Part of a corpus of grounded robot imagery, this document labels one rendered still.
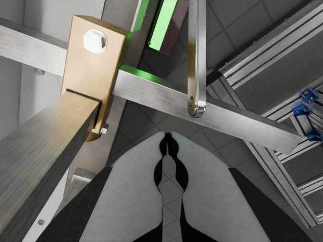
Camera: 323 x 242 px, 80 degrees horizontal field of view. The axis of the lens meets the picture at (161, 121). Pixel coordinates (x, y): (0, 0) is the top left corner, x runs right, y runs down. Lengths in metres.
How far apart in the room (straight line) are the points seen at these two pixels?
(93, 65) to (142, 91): 0.06
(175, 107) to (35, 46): 0.16
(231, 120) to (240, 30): 0.90
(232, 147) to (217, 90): 0.56
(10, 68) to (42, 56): 0.27
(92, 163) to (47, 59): 0.29
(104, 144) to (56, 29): 0.25
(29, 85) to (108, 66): 0.35
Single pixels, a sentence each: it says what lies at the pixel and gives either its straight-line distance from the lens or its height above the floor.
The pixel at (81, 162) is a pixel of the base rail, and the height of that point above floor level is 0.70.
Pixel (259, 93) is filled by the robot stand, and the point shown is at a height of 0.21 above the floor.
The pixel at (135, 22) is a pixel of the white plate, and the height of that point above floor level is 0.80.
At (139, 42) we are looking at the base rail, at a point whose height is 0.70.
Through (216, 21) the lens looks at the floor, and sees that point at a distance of 1.08.
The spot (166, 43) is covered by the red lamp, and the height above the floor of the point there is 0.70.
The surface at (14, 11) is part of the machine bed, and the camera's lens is 0.48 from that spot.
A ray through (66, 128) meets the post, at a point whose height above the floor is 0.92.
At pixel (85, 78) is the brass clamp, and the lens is 0.22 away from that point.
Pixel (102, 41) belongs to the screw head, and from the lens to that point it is 0.20.
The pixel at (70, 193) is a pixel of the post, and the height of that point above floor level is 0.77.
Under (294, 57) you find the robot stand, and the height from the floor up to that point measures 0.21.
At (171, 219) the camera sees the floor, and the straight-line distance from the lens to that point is 1.79.
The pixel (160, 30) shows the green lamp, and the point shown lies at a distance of 0.35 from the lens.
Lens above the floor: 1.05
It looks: 63 degrees down
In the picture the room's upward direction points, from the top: 179 degrees clockwise
